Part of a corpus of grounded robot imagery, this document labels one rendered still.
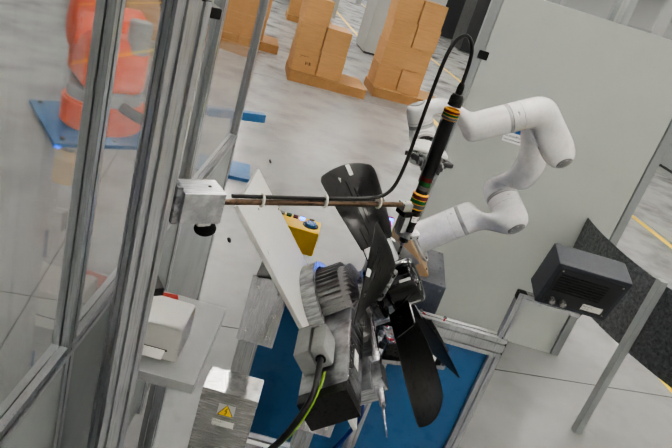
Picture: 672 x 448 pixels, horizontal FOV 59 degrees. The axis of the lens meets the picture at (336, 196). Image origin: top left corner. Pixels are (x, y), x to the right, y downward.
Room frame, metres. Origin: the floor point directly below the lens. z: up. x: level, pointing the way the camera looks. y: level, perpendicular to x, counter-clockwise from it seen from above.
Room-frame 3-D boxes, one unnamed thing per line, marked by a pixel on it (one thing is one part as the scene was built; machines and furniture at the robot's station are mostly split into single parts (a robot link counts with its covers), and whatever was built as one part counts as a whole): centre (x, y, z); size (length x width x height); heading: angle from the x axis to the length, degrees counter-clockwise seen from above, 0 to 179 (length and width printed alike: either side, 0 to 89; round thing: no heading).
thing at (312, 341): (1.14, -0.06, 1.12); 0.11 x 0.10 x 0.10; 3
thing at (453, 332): (1.87, -0.30, 0.82); 0.90 x 0.04 x 0.08; 93
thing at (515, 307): (1.90, -0.73, 0.96); 0.03 x 0.03 x 0.20; 3
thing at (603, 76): (3.36, -1.07, 1.10); 1.21 x 0.05 x 2.20; 93
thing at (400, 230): (1.50, -0.21, 1.35); 0.09 x 0.07 x 0.10; 128
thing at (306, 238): (1.85, 0.10, 1.02); 0.16 x 0.10 x 0.11; 93
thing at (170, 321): (1.29, 0.35, 0.92); 0.17 x 0.16 x 0.11; 93
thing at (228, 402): (1.27, 0.11, 0.73); 0.15 x 0.09 x 0.22; 93
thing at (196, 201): (1.13, 0.28, 1.39); 0.10 x 0.07 x 0.08; 128
